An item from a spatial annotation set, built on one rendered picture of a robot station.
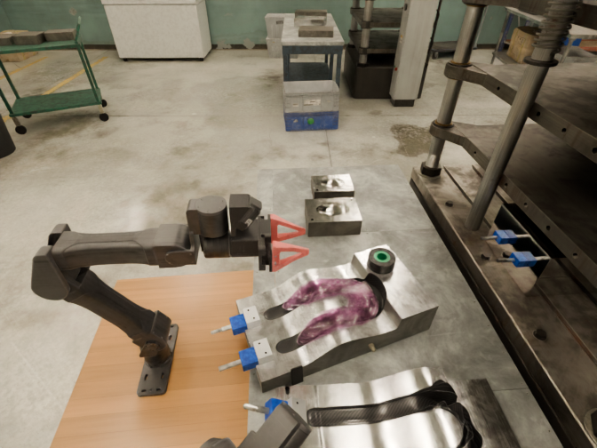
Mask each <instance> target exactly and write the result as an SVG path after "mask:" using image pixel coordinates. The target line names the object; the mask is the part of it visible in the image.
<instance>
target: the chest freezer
mask: <svg viewBox="0 0 597 448"><path fill-rule="evenodd" d="M101 2H102V4H104V8H105V11H106V15H107V19H108V23H109V26H110V28H111V31H112V35H113V38H114V40H115V46H116V49H117V51H118V54H119V57H120V58H123V61H127V58H200V61H203V58H204V57H205V56H206V55H207V53H208V52H210V49H211V36H210V30H209V23H208V17H207V11H206V5H205V0H101Z"/></svg>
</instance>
